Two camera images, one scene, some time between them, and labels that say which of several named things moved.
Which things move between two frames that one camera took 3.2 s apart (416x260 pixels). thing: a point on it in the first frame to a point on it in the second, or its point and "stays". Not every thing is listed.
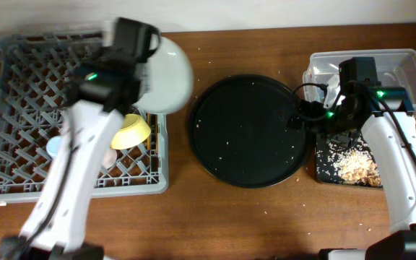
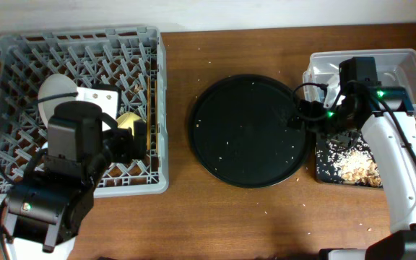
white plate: x=167 y=76 to x=53 y=85
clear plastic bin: x=396 y=68 stays
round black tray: x=239 y=132 stays
